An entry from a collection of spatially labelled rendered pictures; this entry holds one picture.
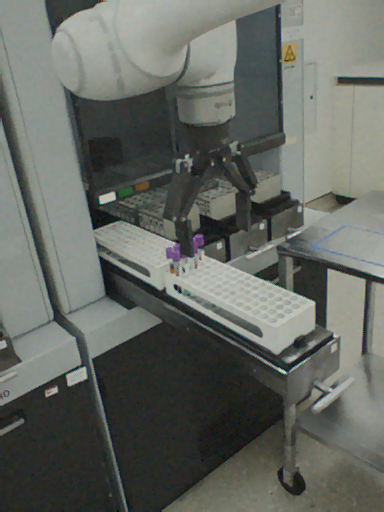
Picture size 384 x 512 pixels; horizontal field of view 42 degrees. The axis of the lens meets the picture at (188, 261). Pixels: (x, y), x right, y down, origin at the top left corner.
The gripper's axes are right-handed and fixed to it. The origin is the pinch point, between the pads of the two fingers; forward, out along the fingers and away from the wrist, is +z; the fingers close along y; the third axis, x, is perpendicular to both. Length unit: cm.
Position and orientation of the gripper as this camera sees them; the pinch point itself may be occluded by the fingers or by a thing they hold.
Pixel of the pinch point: (216, 236)
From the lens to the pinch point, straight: 88.3
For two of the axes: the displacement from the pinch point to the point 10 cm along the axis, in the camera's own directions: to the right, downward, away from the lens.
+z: 1.0, 8.8, 4.6
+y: 7.7, -3.6, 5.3
